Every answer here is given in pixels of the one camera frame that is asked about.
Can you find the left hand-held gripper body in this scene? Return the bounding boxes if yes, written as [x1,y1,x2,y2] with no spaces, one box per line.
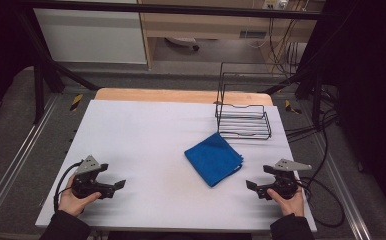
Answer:
[72,154,111,200]

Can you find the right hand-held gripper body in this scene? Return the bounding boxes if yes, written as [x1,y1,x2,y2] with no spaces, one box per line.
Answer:
[266,158,313,201]

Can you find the person's right hand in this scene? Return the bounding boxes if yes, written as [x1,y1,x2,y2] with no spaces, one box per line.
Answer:
[266,187,306,218]

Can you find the person's left hand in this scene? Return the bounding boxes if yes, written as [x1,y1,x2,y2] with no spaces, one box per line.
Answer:
[57,174,102,218]

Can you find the white table cover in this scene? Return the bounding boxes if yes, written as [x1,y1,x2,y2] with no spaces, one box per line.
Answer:
[34,99,318,233]

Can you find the blue folded cloth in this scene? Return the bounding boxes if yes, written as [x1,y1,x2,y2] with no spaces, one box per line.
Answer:
[183,131,245,189]

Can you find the yellow black tape strip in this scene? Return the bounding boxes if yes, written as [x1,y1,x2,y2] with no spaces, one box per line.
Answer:
[284,99,302,115]
[68,93,84,112]

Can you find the black metal stand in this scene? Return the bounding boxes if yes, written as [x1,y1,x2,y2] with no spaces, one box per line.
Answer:
[16,9,101,126]
[263,65,327,129]

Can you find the white cabinet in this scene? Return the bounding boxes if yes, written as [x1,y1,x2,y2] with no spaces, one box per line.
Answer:
[33,7,148,65]

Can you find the dark curtain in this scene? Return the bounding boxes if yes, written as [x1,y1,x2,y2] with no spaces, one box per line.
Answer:
[299,0,386,218]
[0,0,37,129]

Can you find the grey object under desk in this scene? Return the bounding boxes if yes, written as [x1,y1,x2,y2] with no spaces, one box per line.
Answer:
[164,36,201,52]

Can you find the wooden desk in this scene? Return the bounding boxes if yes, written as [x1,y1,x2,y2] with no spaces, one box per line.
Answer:
[136,0,326,70]

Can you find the white power strip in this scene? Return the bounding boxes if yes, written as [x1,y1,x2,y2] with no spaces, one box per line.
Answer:
[262,0,289,11]

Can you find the left hand-held gripper cable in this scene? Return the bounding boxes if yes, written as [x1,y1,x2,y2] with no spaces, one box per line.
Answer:
[53,161,83,213]

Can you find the hand-held gripper cable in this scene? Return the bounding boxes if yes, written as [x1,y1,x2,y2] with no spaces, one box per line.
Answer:
[295,175,346,229]
[53,161,83,213]

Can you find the right hand-held gripper cable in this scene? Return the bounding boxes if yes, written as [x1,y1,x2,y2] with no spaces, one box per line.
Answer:
[295,175,346,229]

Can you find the black wire rack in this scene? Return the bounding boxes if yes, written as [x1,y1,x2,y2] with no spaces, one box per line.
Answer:
[214,61,273,141]

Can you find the black floor cables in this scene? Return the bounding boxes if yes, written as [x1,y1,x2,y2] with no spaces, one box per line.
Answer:
[284,99,339,145]

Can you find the aluminium rail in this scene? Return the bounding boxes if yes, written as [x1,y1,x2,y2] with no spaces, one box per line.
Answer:
[0,94,61,228]
[313,133,373,240]

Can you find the hanging black cables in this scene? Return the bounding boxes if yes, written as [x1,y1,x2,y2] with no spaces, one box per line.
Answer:
[266,17,303,78]

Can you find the black frame bar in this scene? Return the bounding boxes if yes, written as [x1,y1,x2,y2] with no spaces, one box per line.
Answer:
[12,0,330,22]

